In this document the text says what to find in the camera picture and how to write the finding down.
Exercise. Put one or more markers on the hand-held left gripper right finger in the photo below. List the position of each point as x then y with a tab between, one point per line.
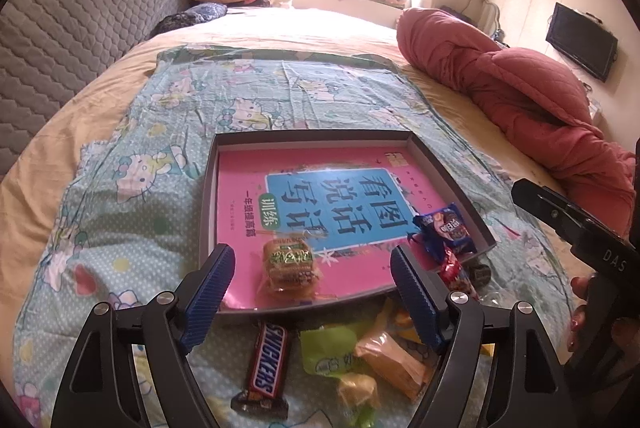
412	293

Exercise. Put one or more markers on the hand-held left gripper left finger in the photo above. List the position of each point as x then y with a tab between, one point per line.
210	293

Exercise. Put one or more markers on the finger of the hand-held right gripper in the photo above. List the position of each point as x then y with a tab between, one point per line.
545	208

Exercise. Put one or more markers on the red snack packet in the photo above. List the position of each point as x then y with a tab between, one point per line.
454	275

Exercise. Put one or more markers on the orange snack packet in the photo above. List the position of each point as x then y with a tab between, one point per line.
390	358

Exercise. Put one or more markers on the blue snack packet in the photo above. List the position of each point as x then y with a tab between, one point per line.
450	230

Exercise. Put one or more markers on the round cake green label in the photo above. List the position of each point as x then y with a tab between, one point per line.
290	265

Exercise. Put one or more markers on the brown chocolate bar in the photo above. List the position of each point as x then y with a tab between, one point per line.
265	358

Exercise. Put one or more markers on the green bread packet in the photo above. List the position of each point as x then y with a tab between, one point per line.
325	350

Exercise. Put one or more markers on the grey cardboard tray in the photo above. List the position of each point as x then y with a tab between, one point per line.
310	139

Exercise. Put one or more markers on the person's right hand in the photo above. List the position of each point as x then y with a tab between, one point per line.
579	288

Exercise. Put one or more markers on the dark round candy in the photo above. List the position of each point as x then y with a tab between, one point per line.
482	277

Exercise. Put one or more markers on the pink book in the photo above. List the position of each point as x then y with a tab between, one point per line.
240	208

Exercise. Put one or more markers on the cartoon printed blanket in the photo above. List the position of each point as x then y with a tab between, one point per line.
125	233

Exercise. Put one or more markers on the red quilt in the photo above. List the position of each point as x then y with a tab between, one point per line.
525	82

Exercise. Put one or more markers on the black television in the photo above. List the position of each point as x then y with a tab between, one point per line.
582	40

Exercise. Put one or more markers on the dark bag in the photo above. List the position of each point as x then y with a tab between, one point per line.
456	13

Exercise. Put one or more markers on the beige bed sheet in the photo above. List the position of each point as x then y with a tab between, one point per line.
300	30

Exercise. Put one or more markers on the dark patterned cloth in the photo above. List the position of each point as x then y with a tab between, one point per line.
200	13

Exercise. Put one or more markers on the grey quilted headboard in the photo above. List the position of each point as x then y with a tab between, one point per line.
75	7

